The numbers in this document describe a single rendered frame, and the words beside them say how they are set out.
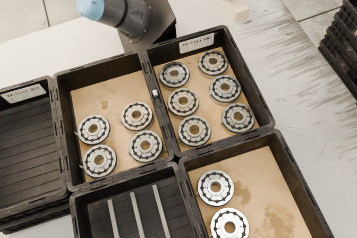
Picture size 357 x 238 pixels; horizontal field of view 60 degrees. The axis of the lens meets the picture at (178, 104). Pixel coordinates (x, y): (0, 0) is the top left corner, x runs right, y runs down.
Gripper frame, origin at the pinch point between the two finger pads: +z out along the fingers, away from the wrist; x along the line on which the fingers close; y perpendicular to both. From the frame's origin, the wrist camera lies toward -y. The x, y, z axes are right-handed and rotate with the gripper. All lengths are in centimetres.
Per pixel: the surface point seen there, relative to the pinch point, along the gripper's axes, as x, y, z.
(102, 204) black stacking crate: -73, 68, -8
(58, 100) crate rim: -77, 35, -17
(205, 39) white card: -24.8, 30.0, -15.7
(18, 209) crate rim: -92, 64, -19
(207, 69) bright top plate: -27.9, 39.3, -11.5
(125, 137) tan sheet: -61, 51, -9
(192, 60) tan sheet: -30.5, 31.7, -8.7
